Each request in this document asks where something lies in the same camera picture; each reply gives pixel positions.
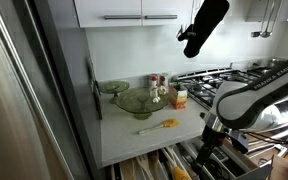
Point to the small green glass cake stand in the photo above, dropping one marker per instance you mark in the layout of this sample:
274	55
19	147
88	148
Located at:
114	87

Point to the stainless refrigerator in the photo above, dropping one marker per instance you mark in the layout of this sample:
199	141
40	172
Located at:
49	124

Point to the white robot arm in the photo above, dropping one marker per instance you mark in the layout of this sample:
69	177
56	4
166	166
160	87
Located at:
237	106

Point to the black oven mitt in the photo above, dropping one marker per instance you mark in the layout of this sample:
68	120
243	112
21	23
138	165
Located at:
207	18

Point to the stainless gas stove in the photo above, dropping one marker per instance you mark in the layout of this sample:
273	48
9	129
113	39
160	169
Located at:
243	105

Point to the hanging steel ladle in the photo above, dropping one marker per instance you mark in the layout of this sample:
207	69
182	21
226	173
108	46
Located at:
265	12

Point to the wooden spoon in drawer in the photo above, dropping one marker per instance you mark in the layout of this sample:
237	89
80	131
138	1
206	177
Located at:
143	162

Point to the large green glass cake stand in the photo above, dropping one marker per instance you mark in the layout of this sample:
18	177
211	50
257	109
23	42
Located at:
140	103

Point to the bigger orange smiley spatula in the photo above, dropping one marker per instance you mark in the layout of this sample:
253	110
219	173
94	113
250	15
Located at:
177	172

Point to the garlic bulbs on stand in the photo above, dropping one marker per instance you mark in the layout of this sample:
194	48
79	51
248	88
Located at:
157	92

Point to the white upper cabinet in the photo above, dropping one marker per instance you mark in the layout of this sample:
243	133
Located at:
120	13

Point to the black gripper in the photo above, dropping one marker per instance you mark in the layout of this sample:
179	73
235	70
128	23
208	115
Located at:
212	139

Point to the orange cardboard box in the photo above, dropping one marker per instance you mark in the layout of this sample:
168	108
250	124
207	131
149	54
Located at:
177	96

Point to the magnetic knife rack with knives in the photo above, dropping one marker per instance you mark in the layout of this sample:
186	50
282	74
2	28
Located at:
95	87

